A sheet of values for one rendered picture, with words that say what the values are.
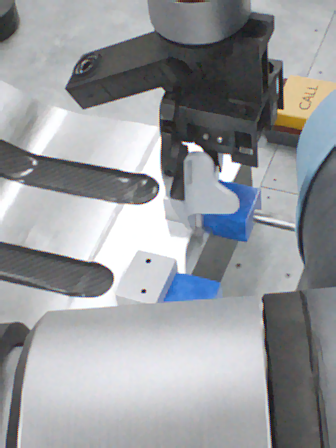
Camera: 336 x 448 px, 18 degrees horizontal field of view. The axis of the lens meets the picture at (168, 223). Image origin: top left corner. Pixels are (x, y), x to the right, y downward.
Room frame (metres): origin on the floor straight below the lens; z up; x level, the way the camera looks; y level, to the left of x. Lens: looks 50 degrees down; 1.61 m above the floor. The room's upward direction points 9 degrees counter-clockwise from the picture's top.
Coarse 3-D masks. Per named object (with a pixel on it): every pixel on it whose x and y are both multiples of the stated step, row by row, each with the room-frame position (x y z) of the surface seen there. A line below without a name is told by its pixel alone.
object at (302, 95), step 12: (288, 84) 0.81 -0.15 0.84; (300, 84) 0.80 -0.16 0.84; (312, 84) 0.80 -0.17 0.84; (324, 84) 0.80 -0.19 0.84; (288, 96) 0.79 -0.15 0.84; (300, 96) 0.79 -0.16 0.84; (312, 96) 0.78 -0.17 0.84; (324, 96) 0.78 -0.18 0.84; (288, 108) 0.77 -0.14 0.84; (300, 108) 0.77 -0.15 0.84; (312, 108) 0.77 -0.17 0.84; (276, 120) 0.77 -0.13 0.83; (288, 120) 0.76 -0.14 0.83; (300, 120) 0.76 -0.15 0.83
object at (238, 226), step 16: (240, 192) 0.61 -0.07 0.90; (256, 192) 0.61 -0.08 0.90; (240, 208) 0.59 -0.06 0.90; (256, 208) 0.60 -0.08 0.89; (208, 224) 0.59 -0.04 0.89; (224, 224) 0.58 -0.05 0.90; (240, 224) 0.58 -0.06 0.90; (272, 224) 0.58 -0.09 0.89; (288, 224) 0.57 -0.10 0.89; (240, 240) 0.58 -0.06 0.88
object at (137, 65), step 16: (112, 48) 0.65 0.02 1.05; (128, 48) 0.64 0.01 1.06; (144, 48) 0.63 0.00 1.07; (80, 64) 0.65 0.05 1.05; (96, 64) 0.64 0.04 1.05; (112, 64) 0.63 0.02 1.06; (128, 64) 0.62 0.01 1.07; (144, 64) 0.60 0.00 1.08; (160, 64) 0.60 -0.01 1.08; (176, 64) 0.59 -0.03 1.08; (80, 80) 0.63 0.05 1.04; (96, 80) 0.62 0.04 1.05; (112, 80) 0.61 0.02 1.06; (128, 80) 0.61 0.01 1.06; (144, 80) 0.60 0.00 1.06; (160, 80) 0.60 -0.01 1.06; (176, 80) 0.59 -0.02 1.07; (80, 96) 0.63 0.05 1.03; (96, 96) 0.62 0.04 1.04; (112, 96) 0.62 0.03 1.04; (128, 96) 0.61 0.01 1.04
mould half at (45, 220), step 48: (0, 96) 0.79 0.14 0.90; (48, 144) 0.73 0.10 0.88; (96, 144) 0.72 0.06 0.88; (144, 144) 0.70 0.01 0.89; (192, 144) 0.69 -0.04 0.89; (0, 192) 0.68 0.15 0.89; (48, 192) 0.67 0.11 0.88; (0, 240) 0.62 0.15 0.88; (48, 240) 0.61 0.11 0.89; (96, 240) 0.60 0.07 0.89; (144, 240) 0.59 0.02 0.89; (192, 240) 0.58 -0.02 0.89; (0, 288) 0.56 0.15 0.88
